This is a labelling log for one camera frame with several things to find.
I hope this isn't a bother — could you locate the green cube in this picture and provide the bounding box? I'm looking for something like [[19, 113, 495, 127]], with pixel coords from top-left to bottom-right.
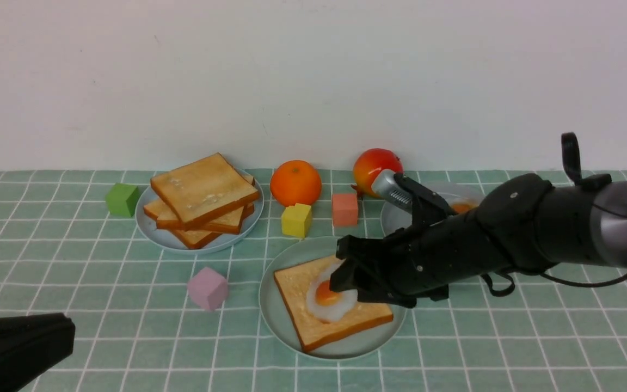
[[105, 183, 141, 218]]

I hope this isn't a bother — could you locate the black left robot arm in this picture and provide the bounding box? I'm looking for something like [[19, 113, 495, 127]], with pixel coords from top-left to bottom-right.
[[0, 313, 76, 391]]

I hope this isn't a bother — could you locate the light blue bread plate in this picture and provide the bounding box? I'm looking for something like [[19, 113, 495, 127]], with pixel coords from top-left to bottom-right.
[[135, 173, 264, 255]]

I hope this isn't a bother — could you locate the teal centre plate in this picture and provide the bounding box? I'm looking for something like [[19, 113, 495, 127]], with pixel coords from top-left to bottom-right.
[[259, 236, 407, 362]]

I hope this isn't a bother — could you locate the orange fruit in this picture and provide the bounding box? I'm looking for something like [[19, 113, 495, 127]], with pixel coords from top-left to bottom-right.
[[269, 160, 323, 207]]

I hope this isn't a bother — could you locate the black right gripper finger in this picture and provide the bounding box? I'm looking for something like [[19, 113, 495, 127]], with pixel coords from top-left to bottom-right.
[[329, 235, 396, 303]]

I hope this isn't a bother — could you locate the toast slice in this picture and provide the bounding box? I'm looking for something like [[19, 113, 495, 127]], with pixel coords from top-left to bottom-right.
[[144, 198, 254, 237], [150, 153, 260, 229], [169, 229, 222, 249], [274, 255, 394, 353]]

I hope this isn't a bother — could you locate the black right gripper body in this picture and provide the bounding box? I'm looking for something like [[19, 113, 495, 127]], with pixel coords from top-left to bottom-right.
[[371, 210, 515, 305]]

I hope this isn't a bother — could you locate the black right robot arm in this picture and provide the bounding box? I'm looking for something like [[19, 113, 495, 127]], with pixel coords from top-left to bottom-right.
[[329, 132, 627, 309]]

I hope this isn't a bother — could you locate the grey egg plate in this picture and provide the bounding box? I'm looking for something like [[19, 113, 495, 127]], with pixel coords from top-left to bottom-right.
[[380, 181, 484, 236]]

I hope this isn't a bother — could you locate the yellow cube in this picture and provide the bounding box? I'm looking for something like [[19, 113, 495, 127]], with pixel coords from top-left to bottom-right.
[[281, 203, 312, 238]]

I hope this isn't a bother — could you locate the red apple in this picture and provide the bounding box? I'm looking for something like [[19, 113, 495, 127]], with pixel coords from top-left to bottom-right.
[[351, 148, 404, 199]]

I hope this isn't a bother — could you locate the green checkered tablecloth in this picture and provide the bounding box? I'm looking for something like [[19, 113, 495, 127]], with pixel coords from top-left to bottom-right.
[[0, 169, 627, 391]]

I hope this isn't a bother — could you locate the salmon pink cube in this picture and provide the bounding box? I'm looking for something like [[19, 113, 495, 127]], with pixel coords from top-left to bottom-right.
[[331, 193, 359, 228]]

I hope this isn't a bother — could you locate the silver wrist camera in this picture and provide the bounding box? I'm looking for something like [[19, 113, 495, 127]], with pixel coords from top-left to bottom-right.
[[371, 169, 458, 229]]

